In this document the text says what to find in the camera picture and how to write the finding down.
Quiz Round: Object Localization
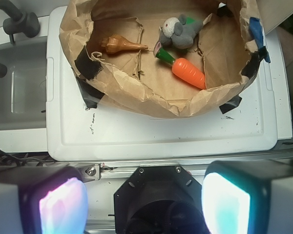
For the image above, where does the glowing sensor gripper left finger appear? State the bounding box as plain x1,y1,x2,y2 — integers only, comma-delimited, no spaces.
0,166,88,234

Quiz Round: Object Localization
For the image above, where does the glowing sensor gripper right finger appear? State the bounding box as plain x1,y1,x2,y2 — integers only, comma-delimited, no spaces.
201,159,293,234

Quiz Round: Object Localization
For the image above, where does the orange conch shell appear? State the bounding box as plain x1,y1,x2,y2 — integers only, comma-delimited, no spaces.
99,34,148,54

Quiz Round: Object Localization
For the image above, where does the white plastic bin lid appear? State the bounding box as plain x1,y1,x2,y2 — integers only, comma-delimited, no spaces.
46,7,284,164

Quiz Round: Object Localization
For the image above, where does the white toy sink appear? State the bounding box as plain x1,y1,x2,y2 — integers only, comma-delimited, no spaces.
0,16,49,153

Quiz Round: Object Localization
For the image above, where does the orange toy carrot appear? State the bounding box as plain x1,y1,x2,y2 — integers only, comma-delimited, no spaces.
154,47,206,90

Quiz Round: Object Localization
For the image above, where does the black tape piece left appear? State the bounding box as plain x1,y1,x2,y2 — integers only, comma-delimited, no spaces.
75,47,105,108

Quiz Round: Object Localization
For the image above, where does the crumpled brown paper bag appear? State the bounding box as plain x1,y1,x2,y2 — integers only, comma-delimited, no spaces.
59,0,269,118

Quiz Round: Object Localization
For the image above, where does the blue tape strip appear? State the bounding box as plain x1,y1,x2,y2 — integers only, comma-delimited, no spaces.
249,17,271,63

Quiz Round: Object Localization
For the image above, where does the dark grey toy faucet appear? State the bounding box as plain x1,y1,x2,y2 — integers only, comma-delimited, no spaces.
0,0,41,78

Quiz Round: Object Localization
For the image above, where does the grey plush bunny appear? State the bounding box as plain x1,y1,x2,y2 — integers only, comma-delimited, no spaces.
153,14,204,56

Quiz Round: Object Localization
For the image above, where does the black cable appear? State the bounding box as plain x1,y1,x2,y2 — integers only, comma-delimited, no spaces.
0,142,54,168

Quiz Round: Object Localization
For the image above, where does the aluminium frame rail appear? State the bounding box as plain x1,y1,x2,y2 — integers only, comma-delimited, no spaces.
75,150,293,181

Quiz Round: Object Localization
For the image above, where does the black robot mount plate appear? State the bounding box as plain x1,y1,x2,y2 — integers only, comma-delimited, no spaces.
114,165,209,234

